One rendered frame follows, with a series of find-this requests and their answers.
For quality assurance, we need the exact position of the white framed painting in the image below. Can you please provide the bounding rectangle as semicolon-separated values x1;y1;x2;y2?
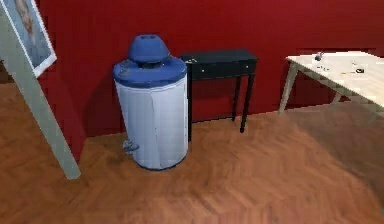
0;0;58;79

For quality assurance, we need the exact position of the black side table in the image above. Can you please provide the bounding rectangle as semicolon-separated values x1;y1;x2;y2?
180;49;259;143

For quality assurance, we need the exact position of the pale wooden table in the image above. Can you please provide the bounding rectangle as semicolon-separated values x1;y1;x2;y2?
277;50;384;125

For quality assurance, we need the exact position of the white bin with blue lid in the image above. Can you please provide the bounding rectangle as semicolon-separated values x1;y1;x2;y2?
112;33;190;171

